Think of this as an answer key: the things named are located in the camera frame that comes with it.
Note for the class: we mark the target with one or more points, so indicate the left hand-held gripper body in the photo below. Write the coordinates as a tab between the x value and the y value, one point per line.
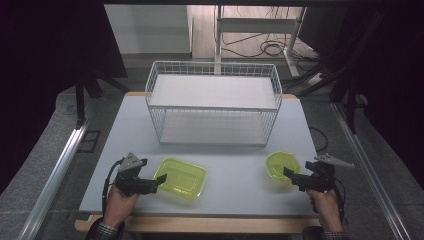
130	173

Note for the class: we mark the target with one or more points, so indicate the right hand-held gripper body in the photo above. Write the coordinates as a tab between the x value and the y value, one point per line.
321	175

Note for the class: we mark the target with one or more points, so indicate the round green plastic container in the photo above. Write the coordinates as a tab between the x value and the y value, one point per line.
280	165

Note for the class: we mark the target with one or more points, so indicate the rectangular green plastic container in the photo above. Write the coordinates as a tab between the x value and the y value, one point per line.
181	178

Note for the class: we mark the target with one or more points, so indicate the person's right hand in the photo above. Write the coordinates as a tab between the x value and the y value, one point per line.
325	208

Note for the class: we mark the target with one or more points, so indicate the person's left hand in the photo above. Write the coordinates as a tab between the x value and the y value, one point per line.
118	206

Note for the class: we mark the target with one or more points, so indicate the black metal stand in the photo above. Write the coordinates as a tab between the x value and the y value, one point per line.
80	100
350	106

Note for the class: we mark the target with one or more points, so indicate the white power strip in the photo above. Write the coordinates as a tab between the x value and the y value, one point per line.
316	78

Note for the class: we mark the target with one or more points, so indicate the black curtain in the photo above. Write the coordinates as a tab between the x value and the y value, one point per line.
396	83
46	66

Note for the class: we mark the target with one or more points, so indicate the white cabinet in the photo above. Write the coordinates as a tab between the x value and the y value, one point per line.
150	30

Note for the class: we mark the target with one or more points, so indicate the aluminium floor rail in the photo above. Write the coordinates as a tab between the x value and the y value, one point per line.
370	166
56	176

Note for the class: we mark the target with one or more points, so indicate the white metal desk frame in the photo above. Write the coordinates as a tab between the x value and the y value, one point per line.
256	25

